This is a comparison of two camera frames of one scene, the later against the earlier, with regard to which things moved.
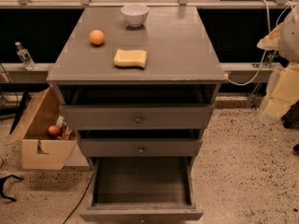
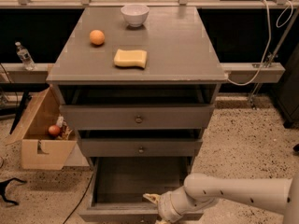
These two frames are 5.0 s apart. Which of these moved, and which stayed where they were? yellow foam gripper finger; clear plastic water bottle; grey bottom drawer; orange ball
Moved: yellow foam gripper finger
Stayed: orange ball; clear plastic water bottle; grey bottom drawer
